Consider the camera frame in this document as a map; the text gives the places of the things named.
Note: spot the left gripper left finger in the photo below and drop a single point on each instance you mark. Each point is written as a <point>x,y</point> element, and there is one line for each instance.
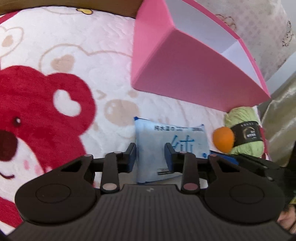
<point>72,190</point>

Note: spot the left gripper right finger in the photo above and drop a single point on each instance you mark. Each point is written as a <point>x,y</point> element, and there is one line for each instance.
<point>229,191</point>

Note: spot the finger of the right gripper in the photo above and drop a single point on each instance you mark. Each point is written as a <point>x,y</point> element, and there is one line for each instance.
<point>230,158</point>

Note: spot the small orange fruit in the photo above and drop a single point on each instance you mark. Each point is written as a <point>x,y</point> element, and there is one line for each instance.
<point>223,139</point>

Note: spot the green yarn ball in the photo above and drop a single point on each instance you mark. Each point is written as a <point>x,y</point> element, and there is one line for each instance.
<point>245,125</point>

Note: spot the blue wet wipes pack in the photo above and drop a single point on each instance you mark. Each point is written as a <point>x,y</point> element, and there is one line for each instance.
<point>151,138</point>

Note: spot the person's right hand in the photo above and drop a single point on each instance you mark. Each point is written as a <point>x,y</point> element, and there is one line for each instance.
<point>287,219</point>

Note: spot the beige satin curtain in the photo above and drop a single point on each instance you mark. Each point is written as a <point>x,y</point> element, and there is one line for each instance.
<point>279,124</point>

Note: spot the pink cardboard box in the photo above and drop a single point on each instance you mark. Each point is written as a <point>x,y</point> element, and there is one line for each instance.
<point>183,51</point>

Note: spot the pink floral pillow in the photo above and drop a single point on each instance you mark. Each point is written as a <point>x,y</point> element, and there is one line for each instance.
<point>263,25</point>

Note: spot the brown embroidered cushion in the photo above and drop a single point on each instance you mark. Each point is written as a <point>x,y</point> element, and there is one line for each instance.
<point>119,7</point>

